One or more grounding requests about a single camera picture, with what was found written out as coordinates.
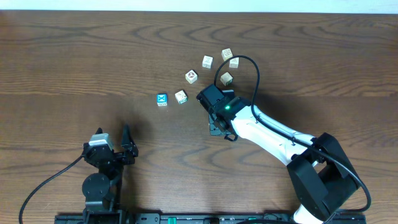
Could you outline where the white block green edge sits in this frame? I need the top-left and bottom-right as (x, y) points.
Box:
(175, 90), (188, 105)

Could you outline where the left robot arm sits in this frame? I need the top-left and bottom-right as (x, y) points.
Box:
(82, 125), (139, 224)

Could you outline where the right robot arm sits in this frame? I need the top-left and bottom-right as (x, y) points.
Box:
(200, 95), (363, 223)

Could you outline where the white block green side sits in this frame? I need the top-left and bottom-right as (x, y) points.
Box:
(220, 72), (233, 86)

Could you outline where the white block red circle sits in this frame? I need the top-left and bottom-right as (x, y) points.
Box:
(185, 70), (198, 84)

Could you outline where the blue letter X block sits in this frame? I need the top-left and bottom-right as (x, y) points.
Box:
(157, 93), (168, 106)

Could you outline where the white block top right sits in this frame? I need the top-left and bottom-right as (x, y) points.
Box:
(229, 57), (239, 68)

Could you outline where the white block top left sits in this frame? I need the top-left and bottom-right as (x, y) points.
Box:
(202, 55), (213, 69)

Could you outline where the yellow-green pattern block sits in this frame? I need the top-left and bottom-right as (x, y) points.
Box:
(221, 49), (233, 61)

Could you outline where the right black cable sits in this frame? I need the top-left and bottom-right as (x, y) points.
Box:
(214, 55), (373, 214)

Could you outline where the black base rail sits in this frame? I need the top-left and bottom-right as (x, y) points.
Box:
(54, 212), (368, 224)

